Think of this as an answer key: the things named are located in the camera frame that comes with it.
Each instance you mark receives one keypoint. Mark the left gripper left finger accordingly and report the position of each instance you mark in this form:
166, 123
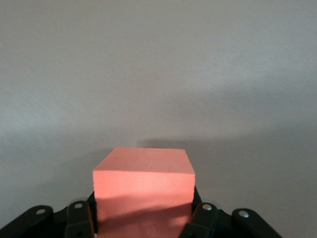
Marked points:
76, 220

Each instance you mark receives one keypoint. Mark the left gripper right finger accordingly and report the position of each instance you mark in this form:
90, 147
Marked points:
203, 220

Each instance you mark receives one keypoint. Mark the orange foam cube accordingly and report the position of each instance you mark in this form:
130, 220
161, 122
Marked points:
143, 181

